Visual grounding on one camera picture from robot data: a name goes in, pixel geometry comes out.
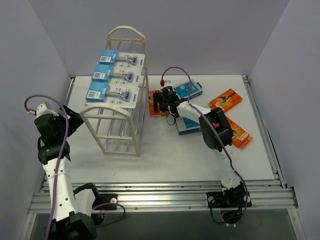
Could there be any orange Gillette Fusion box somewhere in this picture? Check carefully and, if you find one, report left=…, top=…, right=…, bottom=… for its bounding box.
left=148, top=90, right=168, bottom=118

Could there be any blue Gillette razor blister pack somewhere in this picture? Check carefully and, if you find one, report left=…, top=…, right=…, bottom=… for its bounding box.
left=97, top=49, right=146, bottom=69

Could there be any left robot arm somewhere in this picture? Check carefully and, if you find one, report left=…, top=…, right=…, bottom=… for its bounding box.
left=34, top=102, right=101, bottom=240

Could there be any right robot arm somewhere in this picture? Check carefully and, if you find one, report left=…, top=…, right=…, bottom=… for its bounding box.
left=153, top=86, right=249, bottom=207

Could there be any cream metal-rod shelf rack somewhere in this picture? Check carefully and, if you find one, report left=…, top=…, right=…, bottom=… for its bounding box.
left=80, top=25, right=149, bottom=157

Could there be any upper blue Harry's box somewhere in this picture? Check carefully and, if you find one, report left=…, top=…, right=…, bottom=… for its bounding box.
left=173, top=79, right=203, bottom=99

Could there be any blue harry's box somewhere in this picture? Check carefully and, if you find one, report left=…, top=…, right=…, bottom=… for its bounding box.
left=173, top=79, right=203, bottom=99
left=175, top=101, right=201, bottom=136

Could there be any lower blue Harry's box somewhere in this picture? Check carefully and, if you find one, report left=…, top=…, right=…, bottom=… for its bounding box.
left=175, top=101, right=201, bottom=136

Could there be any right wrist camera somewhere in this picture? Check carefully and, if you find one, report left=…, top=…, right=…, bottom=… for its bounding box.
left=160, top=79, right=172, bottom=90

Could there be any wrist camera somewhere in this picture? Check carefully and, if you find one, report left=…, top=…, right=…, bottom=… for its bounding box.
left=160, top=79, right=172, bottom=90
left=27, top=101, right=59, bottom=118

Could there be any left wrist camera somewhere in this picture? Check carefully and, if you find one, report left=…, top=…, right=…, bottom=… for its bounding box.
left=27, top=101, right=59, bottom=118

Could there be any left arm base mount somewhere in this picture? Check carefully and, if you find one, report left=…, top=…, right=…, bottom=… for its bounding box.
left=89, top=193, right=118, bottom=211

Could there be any aluminium rail frame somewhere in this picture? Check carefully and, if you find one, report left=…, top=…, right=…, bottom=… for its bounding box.
left=27, top=74, right=300, bottom=215

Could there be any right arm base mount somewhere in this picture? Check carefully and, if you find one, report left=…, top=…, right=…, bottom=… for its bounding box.
left=206, top=191, right=246, bottom=209

